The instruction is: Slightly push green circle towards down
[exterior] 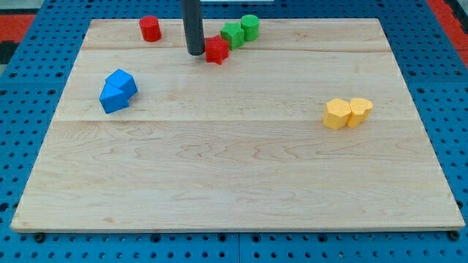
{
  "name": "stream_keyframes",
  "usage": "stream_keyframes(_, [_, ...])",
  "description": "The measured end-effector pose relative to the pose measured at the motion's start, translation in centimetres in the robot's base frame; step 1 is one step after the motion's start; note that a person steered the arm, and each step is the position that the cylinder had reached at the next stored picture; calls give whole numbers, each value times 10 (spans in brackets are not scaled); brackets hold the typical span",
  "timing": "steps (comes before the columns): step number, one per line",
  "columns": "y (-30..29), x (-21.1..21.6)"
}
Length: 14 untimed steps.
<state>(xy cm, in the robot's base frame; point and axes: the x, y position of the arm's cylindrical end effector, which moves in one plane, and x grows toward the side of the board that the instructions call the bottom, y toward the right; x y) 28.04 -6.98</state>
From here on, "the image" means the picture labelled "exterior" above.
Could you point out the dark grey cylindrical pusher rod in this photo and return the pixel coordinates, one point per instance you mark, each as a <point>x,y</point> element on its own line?
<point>193,26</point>

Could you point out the red cylinder block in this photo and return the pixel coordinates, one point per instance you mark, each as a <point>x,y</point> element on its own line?
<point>150,30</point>

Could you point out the red star block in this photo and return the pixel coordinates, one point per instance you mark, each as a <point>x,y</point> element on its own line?
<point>216,49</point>

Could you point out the green cylinder block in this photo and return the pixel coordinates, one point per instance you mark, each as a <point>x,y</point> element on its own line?
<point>250,24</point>

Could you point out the blue cube block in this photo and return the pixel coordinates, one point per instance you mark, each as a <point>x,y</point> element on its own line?
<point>123,81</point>

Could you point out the blue triangle block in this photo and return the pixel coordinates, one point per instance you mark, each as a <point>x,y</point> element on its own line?
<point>113,99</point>

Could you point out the light wooden board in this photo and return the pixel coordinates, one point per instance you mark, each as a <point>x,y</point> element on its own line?
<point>237,147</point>

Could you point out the yellow hexagon block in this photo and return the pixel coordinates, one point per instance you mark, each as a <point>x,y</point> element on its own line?
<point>336,113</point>

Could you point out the yellow heart block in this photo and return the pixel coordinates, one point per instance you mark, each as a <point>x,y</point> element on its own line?
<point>360,110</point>

